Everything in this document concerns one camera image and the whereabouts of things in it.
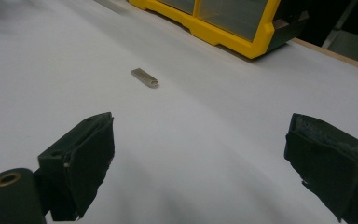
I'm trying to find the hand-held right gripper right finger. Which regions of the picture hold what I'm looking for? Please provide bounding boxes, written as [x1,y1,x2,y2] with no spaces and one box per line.
[283,112,358,224]

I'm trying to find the small silver metal usb stick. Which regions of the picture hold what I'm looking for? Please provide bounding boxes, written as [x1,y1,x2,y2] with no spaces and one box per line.
[131,67,160,90]

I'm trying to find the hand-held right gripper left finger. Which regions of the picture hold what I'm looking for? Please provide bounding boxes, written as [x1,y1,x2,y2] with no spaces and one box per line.
[36,111,116,222]

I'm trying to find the yellow organizer box with compartments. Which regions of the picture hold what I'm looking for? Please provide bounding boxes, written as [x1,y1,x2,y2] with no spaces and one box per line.
[128,0,310,60]

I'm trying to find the grey metal stand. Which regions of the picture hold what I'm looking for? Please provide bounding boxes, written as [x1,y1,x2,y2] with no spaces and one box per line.
[321,0,358,60]

